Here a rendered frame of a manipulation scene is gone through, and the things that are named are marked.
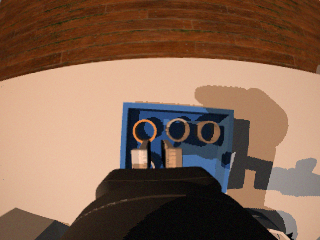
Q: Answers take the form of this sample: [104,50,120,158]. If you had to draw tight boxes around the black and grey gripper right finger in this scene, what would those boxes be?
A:
[161,140,183,168]

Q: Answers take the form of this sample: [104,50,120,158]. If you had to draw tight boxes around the blue crate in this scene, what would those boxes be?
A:
[120,102,234,193]

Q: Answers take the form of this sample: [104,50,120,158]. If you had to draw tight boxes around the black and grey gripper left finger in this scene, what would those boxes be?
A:
[131,140,151,169]

